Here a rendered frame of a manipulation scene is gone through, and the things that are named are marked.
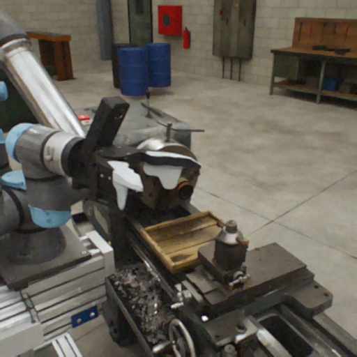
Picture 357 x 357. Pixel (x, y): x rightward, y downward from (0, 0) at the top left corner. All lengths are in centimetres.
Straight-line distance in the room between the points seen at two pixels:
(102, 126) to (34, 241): 57
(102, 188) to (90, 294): 69
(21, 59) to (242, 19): 855
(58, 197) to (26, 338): 46
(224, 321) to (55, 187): 74
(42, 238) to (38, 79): 43
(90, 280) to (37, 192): 54
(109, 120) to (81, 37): 1247
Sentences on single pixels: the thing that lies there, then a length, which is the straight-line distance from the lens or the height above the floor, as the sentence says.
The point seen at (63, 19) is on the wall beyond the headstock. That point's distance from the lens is 1279.
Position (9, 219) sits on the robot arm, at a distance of 104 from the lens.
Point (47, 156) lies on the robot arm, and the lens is 69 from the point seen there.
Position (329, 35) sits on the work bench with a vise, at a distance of 850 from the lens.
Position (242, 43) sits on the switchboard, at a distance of 935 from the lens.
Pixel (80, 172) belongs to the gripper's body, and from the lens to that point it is 68.
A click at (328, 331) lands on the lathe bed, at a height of 86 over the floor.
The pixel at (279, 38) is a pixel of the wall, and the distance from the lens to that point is 912.
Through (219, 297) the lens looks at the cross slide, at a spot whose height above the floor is 96.
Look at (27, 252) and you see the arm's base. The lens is 115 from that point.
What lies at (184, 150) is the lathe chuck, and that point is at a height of 120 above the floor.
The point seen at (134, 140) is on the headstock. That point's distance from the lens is 181.
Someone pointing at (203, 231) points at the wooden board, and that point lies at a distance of 174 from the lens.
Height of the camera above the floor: 181
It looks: 26 degrees down
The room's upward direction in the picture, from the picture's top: straight up
